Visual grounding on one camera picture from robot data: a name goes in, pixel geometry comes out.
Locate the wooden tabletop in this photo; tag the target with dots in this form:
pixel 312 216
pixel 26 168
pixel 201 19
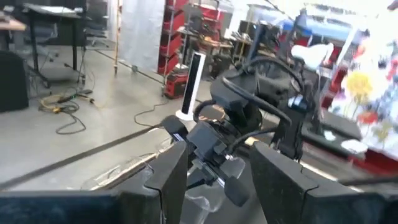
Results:
pixel 11 25

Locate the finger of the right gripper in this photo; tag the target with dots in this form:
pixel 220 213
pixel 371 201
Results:
pixel 196 179
pixel 237 191

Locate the cluttered workbench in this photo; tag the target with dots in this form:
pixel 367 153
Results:
pixel 217 46

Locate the black cabinet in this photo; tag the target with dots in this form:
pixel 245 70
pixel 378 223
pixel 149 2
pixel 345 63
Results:
pixel 12 81

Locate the blue tarp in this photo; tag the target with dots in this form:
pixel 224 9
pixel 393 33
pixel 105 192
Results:
pixel 326 29

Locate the white black tower fan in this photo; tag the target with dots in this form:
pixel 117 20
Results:
pixel 192 81

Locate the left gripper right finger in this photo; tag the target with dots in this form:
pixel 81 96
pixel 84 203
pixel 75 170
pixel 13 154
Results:
pixel 295 202

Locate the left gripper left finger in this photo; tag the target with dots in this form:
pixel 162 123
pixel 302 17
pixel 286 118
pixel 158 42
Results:
pixel 93 208

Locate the black desk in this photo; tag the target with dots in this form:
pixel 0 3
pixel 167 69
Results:
pixel 49 11

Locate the dark side table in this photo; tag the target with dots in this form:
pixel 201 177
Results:
pixel 335 124

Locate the colourful flower banner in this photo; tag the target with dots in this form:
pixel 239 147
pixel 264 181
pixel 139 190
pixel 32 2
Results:
pixel 360 84

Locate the white round base device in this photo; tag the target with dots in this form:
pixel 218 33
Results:
pixel 311 54

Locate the red cart base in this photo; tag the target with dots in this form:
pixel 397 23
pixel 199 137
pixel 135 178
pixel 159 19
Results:
pixel 379 163

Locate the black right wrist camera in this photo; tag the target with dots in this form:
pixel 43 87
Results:
pixel 174 126

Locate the wooden pole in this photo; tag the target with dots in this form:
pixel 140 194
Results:
pixel 117 37

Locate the red toolbox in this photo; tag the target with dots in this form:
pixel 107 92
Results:
pixel 174 87

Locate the white curtain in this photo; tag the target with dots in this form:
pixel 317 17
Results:
pixel 141 31

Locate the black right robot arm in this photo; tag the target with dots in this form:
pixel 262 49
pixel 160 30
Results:
pixel 236 96

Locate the small white object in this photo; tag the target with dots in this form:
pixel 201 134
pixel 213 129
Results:
pixel 329 135
pixel 354 145

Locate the black office chair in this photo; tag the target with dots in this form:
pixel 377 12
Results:
pixel 96 28

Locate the red shelving unit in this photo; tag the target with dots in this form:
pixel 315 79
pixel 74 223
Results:
pixel 168 46

